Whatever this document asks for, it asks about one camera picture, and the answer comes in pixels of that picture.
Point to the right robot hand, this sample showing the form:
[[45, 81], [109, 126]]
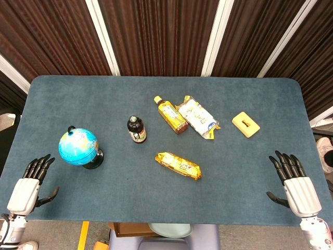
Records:
[[301, 195]]

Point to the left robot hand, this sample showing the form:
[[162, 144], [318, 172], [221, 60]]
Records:
[[24, 193]]

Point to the small blue globe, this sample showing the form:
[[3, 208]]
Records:
[[78, 147]]

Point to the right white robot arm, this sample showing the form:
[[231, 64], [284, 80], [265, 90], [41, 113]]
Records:
[[314, 231]]

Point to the white sneaker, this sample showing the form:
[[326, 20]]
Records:
[[325, 152]]

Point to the cream yellow rectangular block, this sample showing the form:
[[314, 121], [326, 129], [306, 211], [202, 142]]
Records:
[[245, 124]]

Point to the brown cardboard box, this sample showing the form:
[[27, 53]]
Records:
[[131, 229]]

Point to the golden snack packet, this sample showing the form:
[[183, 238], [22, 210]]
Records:
[[179, 165]]

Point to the dark glass bottle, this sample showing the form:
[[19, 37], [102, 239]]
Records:
[[136, 129]]

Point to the white snack packet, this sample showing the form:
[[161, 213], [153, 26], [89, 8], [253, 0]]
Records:
[[197, 117]]

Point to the pale green plate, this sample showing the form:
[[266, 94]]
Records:
[[170, 229]]

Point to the blue table mat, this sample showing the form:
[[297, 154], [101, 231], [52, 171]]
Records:
[[166, 151]]

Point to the lavender plastic stool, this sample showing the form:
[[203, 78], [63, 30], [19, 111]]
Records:
[[164, 238]]

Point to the yellow tea bottle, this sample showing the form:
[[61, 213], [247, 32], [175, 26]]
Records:
[[171, 115]]

